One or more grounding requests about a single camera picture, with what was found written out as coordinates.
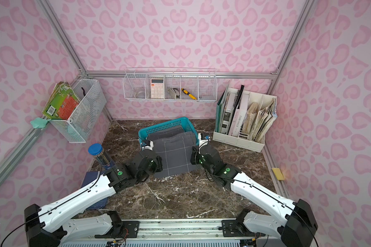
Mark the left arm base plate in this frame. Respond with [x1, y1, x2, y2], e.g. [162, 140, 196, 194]
[101, 221, 140, 239]

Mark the white mesh wall basket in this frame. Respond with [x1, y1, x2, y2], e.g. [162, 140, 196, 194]
[50, 79, 107, 143]

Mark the yellow sticky note pad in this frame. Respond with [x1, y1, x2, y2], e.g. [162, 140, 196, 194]
[272, 168, 285, 181]

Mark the mint green wall hook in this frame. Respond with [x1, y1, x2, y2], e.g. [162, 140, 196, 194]
[30, 117, 51, 129]

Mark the white wire wall shelf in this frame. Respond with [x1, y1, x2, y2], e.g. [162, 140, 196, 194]
[123, 70, 218, 102]

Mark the grey stapler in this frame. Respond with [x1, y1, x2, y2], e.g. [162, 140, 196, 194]
[167, 87, 180, 100]

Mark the blue lidded pencil jar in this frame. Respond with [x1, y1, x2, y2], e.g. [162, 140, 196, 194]
[88, 143, 114, 170]

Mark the pink white book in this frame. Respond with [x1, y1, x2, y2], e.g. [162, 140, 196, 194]
[228, 93, 249, 137]

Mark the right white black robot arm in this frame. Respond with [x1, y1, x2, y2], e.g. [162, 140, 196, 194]
[191, 143, 318, 247]

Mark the navy blue folded pillowcase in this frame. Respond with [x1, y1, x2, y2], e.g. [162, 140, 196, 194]
[79, 170, 109, 210]

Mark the green red booklet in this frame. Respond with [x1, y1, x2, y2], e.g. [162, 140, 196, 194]
[42, 81, 80, 120]

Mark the teal plastic basket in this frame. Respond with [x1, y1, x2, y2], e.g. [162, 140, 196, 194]
[138, 117, 199, 147]

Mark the dark grey checked pillowcase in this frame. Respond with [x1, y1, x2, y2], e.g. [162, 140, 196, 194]
[146, 126, 184, 141]

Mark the stack of paper envelopes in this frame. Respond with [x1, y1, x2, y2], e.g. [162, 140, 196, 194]
[239, 98, 277, 143]

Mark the yellow utility knife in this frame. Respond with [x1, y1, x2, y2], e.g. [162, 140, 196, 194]
[181, 88, 197, 100]

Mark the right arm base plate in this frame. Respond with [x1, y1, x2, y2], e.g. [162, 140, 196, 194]
[219, 220, 264, 238]

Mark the metal tape roll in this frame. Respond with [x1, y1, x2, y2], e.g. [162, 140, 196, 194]
[135, 90, 146, 99]

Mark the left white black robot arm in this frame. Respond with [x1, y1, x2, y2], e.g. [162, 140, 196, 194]
[24, 149, 162, 247]

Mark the pink white calculator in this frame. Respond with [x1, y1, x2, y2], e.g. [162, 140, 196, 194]
[150, 78, 165, 99]

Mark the green folder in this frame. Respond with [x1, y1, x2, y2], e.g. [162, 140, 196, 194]
[214, 84, 229, 133]

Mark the white file organizer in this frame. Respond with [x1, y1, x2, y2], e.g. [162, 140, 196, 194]
[213, 86, 277, 152]

